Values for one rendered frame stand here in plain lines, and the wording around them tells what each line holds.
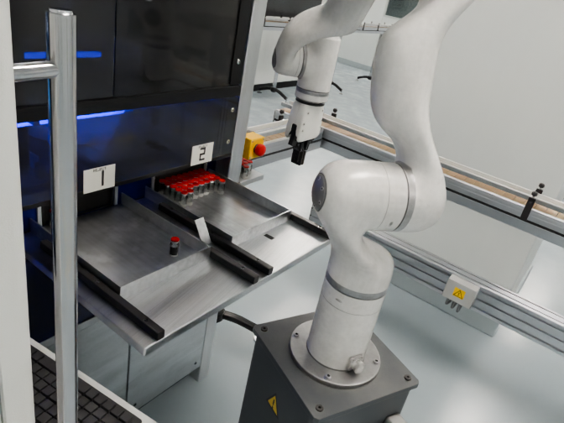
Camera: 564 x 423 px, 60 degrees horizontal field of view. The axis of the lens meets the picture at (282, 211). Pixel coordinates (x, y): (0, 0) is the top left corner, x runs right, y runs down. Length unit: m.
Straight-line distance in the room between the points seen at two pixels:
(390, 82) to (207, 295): 0.59
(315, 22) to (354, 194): 0.47
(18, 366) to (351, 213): 0.50
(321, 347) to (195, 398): 1.14
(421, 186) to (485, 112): 1.77
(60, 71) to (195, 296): 0.70
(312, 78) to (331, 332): 0.60
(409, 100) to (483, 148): 1.82
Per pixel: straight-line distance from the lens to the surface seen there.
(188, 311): 1.05
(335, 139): 2.21
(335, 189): 0.78
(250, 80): 1.52
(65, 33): 0.48
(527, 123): 2.56
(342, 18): 1.10
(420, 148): 0.84
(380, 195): 0.80
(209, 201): 1.48
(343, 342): 0.96
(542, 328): 2.17
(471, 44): 2.60
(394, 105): 0.81
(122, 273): 1.15
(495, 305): 2.18
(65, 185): 0.52
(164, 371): 1.88
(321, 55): 1.21
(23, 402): 0.63
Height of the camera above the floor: 1.55
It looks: 26 degrees down
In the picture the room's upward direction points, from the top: 12 degrees clockwise
